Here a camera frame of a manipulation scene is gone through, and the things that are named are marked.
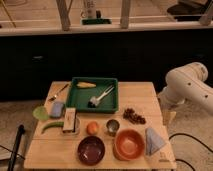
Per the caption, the small metal cup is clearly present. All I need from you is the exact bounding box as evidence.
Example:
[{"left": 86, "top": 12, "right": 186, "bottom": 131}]
[{"left": 106, "top": 119, "right": 120, "bottom": 135}]

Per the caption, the green base white bottle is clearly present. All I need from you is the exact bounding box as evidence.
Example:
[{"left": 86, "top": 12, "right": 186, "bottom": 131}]
[{"left": 81, "top": 0, "right": 111, "bottom": 25}]

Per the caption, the white dish brush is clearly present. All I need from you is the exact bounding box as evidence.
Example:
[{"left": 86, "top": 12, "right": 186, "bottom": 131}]
[{"left": 88, "top": 85, "right": 114, "bottom": 108}]

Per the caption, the black pole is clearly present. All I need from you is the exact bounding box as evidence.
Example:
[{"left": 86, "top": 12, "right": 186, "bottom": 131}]
[{"left": 7, "top": 125, "right": 25, "bottom": 171}]

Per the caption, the purple bowl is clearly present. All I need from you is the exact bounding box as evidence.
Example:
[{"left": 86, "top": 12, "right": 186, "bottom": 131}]
[{"left": 77, "top": 136, "right": 105, "bottom": 166}]

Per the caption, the green pepper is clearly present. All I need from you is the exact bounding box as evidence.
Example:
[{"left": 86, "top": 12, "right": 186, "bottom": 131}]
[{"left": 41, "top": 121, "right": 64, "bottom": 134}]

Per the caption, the dark red grape bunch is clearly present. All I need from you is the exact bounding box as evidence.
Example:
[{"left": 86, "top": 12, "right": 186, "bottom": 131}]
[{"left": 123, "top": 108, "right": 146, "bottom": 124}]

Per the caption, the blue folded cloth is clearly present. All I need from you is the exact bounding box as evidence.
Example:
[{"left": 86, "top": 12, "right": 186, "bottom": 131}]
[{"left": 145, "top": 127, "right": 166, "bottom": 156}]

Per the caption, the black cable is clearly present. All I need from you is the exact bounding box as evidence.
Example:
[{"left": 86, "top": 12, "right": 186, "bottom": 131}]
[{"left": 168, "top": 132, "right": 213, "bottom": 171}]

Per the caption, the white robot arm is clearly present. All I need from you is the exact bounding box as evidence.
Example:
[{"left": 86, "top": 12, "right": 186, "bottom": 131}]
[{"left": 157, "top": 62, "right": 213, "bottom": 126}]

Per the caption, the orange fruit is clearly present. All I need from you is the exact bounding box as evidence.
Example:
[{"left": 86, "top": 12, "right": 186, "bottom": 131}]
[{"left": 86, "top": 121, "right": 99, "bottom": 135}]

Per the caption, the blue sponge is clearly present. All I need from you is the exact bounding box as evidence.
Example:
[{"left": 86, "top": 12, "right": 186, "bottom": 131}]
[{"left": 50, "top": 101, "right": 64, "bottom": 118}]

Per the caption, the green plastic tray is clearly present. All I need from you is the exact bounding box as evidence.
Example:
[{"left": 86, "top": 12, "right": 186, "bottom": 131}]
[{"left": 66, "top": 77, "right": 119, "bottom": 113}]

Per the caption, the orange bowl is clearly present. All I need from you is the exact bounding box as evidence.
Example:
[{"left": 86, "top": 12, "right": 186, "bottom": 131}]
[{"left": 113, "top": 129, "right": 145, "bottom": 161}]

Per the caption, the yellow corn cob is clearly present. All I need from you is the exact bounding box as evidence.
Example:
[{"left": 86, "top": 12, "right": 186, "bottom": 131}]
[{"left": 77, "top": 82, "right": 96, "bottom": 88}]

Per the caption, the white cardboard box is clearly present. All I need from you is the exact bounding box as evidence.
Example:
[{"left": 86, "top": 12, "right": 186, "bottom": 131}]
[{"left": 63, "top": 108, "right": 76, "bottom": 132}]

